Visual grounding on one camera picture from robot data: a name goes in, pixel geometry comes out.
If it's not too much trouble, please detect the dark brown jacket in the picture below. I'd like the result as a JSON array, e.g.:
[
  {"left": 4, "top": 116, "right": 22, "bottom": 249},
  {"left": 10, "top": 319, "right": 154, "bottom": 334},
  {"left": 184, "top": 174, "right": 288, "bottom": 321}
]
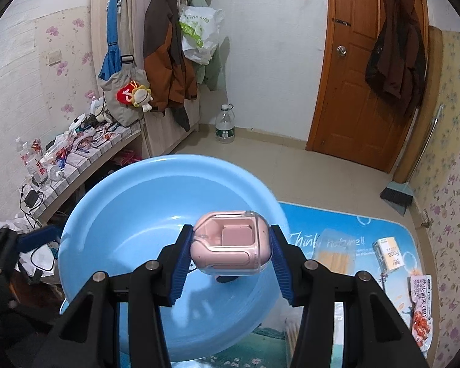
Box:
[{"left": 365, "top": 0, "right": 426, "bottom": 117}]

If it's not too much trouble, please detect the pink box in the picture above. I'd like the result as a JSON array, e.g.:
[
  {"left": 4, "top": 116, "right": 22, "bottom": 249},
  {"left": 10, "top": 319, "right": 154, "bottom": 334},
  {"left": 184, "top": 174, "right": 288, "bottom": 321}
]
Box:
[{"left": 113, "top": 149, "right": 140, "bottom": 165}]

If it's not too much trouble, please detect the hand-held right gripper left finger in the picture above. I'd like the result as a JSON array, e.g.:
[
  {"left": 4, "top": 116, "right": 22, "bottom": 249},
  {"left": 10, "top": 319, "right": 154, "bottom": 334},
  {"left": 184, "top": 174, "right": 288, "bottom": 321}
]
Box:
[{"left": 34, "top": 224, "right": 196, "bottom": 368}]

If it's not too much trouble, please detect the yellow white tissue pack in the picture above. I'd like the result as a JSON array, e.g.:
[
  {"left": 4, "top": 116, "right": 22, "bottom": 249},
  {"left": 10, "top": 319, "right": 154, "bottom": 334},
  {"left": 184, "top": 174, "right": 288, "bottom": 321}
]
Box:
[{"left": 372, "top": 237, "right": 402, "bottom": 273}]

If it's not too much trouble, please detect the red white snack packet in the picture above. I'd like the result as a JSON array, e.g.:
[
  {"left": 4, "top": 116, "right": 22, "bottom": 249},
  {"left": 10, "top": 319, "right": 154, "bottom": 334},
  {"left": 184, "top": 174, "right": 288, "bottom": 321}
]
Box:
[{"left": 407, "top": 274, "right": 435, "bottom": 351}]

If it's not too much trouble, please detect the cream plush doll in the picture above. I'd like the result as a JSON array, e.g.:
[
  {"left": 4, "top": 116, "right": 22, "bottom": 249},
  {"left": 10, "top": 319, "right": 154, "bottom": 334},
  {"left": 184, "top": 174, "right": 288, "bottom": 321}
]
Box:
[{"left": 130, "top": 84, "right": 154, "bottom": 113}]

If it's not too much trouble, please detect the grey dustpan with handle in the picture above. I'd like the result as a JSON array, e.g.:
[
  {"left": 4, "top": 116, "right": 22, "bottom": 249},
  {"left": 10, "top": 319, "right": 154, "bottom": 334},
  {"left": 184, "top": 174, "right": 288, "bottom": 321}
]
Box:
[{"left": 379, "top": 103, "right": 445, "bottom": 215}]

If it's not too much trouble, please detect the red plush toy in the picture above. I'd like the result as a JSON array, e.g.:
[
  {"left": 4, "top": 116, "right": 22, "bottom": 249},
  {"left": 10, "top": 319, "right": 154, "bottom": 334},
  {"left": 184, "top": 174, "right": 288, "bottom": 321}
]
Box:
[{"left": 113, "top": 80, "right": 136, "bottom": 105}]

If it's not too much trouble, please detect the light wooden wardrobe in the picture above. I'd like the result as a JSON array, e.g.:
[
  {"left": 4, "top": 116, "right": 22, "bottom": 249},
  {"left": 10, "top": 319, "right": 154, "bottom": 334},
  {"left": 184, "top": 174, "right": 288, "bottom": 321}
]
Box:
[{"left": 90, "top": 0, "right": 200, "bottom": 158}]

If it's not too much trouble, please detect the clutter of small packets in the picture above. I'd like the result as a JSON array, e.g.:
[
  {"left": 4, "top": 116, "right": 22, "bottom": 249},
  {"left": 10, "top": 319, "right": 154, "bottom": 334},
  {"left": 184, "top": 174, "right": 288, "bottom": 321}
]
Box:
[{"left": 42, "top": 117, "right": 127, "bottom": 169}]

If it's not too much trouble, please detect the white plastic bag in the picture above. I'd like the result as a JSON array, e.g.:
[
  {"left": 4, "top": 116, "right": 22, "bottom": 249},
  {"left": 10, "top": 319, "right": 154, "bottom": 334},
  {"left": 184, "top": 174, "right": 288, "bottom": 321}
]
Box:
[{"left": 178, "top": 5, "right": 226, "bottom": 65}]

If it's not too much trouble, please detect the blue printed mat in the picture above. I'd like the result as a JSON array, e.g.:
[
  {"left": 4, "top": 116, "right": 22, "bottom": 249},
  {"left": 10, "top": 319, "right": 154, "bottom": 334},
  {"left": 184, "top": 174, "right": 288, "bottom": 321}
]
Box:
[{"left": 169, "top": 201, "right": 426, "bottom": 368}]

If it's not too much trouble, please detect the brown orange jacket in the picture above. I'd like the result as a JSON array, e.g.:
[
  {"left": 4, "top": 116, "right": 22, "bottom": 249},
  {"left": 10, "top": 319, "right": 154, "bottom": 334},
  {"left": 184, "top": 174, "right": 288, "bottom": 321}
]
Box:
[{"left": 143, "top": 0, "right": 198, "bottom": 131}]

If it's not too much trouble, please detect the brown wooden door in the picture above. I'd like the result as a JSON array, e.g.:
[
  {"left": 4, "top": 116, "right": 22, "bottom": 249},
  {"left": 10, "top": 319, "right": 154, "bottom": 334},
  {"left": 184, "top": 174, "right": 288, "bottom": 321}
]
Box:
[{"left": 306, "top": 0, "right": 430, "bottom": 173}]

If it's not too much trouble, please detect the large clear water bottle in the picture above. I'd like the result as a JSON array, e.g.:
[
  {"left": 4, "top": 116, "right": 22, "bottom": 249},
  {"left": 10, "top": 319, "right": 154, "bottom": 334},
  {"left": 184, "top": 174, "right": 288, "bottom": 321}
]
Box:
[{"left": 215, "top": 103, "right": 236, "bottom": 144}]

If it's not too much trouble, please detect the blue grey shoulder bag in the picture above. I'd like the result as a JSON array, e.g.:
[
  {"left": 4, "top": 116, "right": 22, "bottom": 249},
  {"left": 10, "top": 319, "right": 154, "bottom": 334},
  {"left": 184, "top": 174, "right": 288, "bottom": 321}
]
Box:
[{"left": 98, "top": 0, "right": 150, "bottom": 127}]

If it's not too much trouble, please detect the blue plastic basin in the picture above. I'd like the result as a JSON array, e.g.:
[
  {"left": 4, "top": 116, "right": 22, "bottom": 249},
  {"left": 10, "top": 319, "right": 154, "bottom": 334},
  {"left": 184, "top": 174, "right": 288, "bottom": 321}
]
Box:
[{"left": 57, "top": 154, "right": 292, "bottom": 365}]

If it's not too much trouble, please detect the clear bag of wooden sticks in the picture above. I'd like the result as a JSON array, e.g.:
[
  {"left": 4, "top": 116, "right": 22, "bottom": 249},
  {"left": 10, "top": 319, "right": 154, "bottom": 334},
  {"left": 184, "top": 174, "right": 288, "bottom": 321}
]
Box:
[{"left": 312, "top": 228, "right": 357, "bottom": 277}]

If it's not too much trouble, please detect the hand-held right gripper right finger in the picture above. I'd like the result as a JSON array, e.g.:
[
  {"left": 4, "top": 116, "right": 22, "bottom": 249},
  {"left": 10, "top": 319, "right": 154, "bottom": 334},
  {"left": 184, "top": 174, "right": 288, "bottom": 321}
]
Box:
[{"left": 270, "top": 224, "right": 432, "bottom": 368}]

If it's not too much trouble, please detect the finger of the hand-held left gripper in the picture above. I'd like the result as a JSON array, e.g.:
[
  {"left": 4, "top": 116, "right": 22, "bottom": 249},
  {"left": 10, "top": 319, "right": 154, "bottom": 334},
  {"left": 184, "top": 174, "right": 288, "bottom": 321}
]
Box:
[{"left": 0, "top": 225, "right": 64, "bottom": 277}]

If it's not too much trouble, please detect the clear bottle red label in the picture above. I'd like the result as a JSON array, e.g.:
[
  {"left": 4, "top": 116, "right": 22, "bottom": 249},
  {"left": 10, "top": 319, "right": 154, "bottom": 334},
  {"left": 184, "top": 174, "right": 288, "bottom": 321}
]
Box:
[
  {"left": 15, "top": 137, "right": 33, "bottom": 173},
  {"left": 27, "top": 140, "right": 50, "bottom": 190}
]

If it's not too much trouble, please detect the pink earbuds case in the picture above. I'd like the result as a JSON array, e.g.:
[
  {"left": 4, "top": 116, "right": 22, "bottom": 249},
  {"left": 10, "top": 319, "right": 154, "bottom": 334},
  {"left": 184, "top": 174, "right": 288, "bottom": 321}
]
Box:
[{"left": 190, "top": 210, "right": 274, "bottom": 277}]

